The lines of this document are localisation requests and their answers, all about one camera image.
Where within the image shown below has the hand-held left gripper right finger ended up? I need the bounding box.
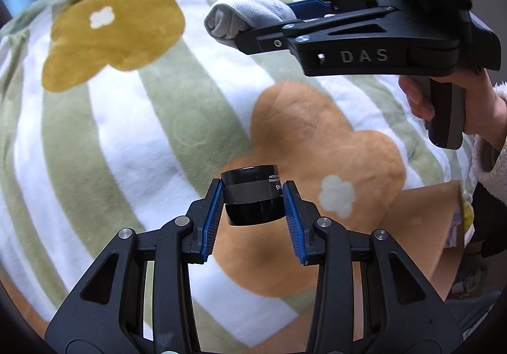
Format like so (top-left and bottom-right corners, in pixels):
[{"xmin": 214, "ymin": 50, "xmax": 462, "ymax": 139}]
[{"xmin": 282, "ymin": 180, "xmax": 465, "ymax": 354}]

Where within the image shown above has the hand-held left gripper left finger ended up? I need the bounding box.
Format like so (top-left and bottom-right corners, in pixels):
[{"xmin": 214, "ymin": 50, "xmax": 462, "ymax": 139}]
[{"xmin": 44, "ymin": 179, "xmax": 225, "ymax": 354}]

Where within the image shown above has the person's right hand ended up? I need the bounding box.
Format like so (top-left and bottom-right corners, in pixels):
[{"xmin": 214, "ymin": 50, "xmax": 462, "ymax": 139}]
[{"xmin": 398, "ymin": 68, "xmax": 507, "ymax": 152}]

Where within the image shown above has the green striped floral blanket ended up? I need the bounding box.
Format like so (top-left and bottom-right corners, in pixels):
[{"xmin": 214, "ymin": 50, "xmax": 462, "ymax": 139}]
[{"xmin": 0, "ymin": 0, "xmax": 481, "ymax": 354}]

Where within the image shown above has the black cosmetic jar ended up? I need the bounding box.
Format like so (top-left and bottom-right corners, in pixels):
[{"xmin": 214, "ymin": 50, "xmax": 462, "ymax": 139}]
[{"xmin": 220, "ymin": 165, "xmax": 287, "ymax": 227}]

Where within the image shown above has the grey white sock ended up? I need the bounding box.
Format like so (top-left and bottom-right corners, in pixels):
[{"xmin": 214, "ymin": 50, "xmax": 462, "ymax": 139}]
[{"xmin": 203, "ymin": 0, "xmax": 297, "ymax": 48}]

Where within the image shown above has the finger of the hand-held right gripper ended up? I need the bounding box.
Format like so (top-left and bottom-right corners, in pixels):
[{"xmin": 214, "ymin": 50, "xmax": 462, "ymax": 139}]
[
  {"xmin": 235, "ymin": 7, "xmax": 405, "ymax": 56},
  {"xmin": 285, "ymin": 0, "xmax": 401, "ymax": 24}
]

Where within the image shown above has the cardboard box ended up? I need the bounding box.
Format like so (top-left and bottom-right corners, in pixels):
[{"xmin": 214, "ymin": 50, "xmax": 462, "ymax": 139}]
[{"xmin": 374, "ymin": 180, "xmax": 476, "ymax": 301}]

